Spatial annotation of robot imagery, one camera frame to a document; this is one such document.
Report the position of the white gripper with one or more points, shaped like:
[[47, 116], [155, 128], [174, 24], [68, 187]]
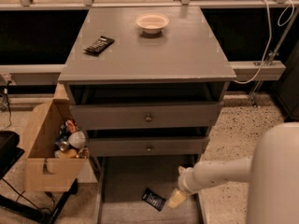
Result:
[[184, 181]]

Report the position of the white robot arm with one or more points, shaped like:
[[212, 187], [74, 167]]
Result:
[[272, 173]]

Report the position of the grey open bottom drawer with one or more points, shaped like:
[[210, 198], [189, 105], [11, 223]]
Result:
[[124, 181]]

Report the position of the grey middle drawer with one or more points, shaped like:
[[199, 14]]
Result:
[[146, 146]]

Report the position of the grey top drawer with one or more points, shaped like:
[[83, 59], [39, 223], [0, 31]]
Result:
[[146, 116]]

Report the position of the grey wooden drawer cabinet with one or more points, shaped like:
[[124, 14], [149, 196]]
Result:
[[184, 63]]

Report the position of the black snack bar on counter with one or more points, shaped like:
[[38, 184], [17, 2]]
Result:
[[100, 45]]

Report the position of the yellow item in box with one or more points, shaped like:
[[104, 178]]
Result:
[[68, 154]]

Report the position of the metal can in box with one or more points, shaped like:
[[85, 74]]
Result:
[[64, 146]]

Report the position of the cardboard box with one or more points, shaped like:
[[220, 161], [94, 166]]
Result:
[[43, 171]]

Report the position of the white paper bowl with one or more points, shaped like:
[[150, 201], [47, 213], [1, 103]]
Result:
[[152, 23]]

